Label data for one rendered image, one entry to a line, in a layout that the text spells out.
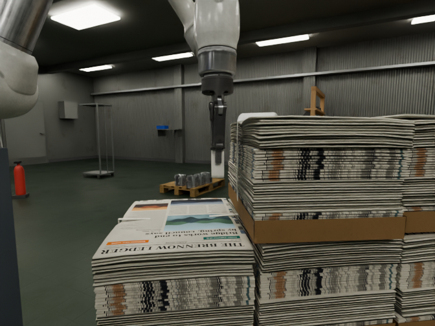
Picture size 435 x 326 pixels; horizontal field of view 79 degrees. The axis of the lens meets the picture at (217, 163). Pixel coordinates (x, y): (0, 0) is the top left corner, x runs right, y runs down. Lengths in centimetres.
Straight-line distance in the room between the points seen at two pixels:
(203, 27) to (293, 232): 46
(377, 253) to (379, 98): 751
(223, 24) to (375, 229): 51
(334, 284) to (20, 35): 96
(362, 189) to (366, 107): 749
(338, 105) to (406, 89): 153
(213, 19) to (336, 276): 58
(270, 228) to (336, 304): 22
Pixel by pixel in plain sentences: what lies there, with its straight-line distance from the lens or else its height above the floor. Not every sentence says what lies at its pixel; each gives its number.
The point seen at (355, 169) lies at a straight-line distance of 54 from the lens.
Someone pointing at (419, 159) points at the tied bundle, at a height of 98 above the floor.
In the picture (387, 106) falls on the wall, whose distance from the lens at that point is 806.
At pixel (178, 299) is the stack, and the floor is 74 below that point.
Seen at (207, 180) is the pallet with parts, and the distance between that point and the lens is 477.
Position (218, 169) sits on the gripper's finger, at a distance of 64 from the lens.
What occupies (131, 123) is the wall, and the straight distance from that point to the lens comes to 1101.
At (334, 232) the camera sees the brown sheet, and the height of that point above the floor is 85.
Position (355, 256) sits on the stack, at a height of 80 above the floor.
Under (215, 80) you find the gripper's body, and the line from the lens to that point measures 62.
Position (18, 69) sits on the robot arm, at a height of 120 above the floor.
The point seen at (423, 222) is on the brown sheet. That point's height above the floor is 86.
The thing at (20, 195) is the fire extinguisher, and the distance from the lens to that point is 533.
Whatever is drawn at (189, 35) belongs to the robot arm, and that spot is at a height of 129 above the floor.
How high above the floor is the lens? 103
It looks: 6 degrees down
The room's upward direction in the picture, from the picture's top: straight up
